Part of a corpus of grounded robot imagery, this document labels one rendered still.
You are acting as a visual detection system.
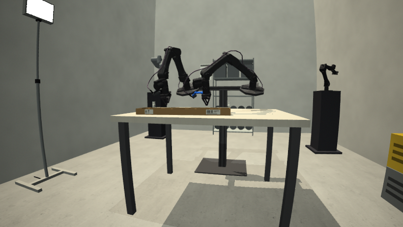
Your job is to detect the tan open cardboard box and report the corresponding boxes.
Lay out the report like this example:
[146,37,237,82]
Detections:
[136,108,230,115]

